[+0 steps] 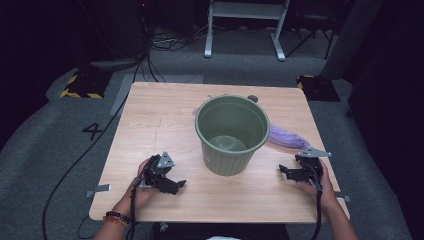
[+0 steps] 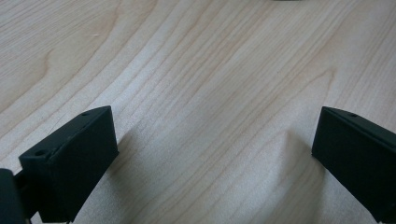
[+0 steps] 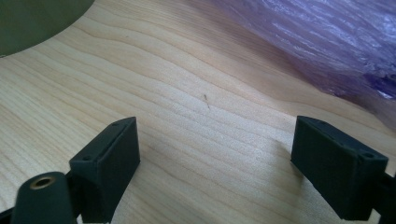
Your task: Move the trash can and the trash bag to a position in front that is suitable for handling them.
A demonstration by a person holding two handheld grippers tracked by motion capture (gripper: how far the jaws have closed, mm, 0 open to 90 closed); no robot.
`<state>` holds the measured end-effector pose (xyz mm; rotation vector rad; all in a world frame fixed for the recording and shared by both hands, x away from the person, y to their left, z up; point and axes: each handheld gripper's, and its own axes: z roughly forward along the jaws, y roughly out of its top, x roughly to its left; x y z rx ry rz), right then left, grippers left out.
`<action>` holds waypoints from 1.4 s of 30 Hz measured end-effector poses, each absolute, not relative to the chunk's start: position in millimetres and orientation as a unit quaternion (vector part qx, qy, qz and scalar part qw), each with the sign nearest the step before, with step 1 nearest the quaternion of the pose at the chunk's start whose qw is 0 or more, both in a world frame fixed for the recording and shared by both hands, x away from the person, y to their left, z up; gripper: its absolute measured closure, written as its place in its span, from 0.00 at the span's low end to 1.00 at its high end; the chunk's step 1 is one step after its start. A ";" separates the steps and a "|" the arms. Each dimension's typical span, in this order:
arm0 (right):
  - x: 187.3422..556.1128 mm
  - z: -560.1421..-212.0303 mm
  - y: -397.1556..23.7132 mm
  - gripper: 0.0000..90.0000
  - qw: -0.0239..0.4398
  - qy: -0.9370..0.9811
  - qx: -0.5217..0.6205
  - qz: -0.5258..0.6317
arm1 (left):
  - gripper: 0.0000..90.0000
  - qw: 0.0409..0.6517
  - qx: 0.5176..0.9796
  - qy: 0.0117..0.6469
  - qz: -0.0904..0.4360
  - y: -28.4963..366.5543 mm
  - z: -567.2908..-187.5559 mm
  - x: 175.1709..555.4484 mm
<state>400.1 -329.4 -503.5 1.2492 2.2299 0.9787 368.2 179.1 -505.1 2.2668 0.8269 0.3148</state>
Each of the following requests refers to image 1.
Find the person's right hand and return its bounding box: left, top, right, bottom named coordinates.
left=297, top=159, right=339, bottom=213

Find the black bead bracelet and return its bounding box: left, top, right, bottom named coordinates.
left=105, top=210, right=132, bottom=224

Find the green ribbed plastic bin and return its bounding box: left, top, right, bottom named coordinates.
left=194, top=95, right=271, bottom=177

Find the thin black looped cable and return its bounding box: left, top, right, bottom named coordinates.
left=77, top=214, right=98, bottom=240

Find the black tripod stand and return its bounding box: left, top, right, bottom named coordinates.
left=285, top=18, right=336, bottom=60

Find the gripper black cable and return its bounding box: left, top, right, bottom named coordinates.
left=125, top=179, right=140, bottom=240
left=309, top=163, right=325, bottom=240

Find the orange red bracelet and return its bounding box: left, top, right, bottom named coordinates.
left=102, top=215, right=130, bottom=228

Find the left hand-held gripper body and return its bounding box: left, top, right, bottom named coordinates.
left=141, top=151, right=177, bottom=193

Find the black yellow striped base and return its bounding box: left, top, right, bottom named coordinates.
left=296, top=74, right=341, bottom=102
left=59, top=69, right=113, bottom=100

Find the grey pillar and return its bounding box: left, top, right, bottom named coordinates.
left=320, top=0, right=384, bottom=81

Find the purple translucent plastic bag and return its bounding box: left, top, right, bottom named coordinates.
left=268, top=124, right=311, bottom=150

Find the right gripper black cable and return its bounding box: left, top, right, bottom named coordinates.
left=309, top=163, right=325, bottom=240

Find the person's left hand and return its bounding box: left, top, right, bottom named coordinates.
left=120, top=157, right=158, bottom=214

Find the white metal stand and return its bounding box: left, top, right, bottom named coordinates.
left=203, top=0, right=291, bottom=62

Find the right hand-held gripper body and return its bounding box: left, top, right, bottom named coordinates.
left=294, top=147, right=333, bottom=183

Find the long black floor cable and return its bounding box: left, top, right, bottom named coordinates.
left=41, top=54, right=148, bottom=240

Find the grey tape strip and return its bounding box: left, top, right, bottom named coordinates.
left=85, top=183, right=112, bottom=198
left=335, top=191, right=352, bottom=203

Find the tangle of floor cables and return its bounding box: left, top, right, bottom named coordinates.
left=149, top=28, right=209, bottom=52

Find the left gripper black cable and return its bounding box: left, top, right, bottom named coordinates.
left=125, top=179, right=140, bottom=240

